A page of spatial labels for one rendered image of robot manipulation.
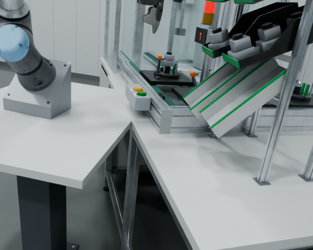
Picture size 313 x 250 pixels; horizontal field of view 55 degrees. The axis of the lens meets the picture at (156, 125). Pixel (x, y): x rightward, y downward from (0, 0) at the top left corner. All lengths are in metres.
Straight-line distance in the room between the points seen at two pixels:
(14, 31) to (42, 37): 4.39
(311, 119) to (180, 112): 0.64
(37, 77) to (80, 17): 4.01
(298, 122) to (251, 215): 0.74
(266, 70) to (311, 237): 0.49
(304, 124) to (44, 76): 1.13
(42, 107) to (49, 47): 4.31
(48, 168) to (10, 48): 0.45
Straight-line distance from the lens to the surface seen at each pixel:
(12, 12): 1.23
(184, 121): 1.17
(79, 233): 1.96
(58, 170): 0.90
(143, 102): 1.25
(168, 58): 1.59
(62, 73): 1.29
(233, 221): 0.78
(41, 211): 1.53
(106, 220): 2.05
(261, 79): 0.99
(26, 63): 1.19
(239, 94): 0.98
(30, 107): 1.28
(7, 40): 1.18
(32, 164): 0.94
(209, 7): 1.48
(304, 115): 1.49
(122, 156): 2.23
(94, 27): 5.13
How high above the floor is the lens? 1.32
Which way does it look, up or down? 22 degrees down
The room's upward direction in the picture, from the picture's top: 7 degrees clockwise
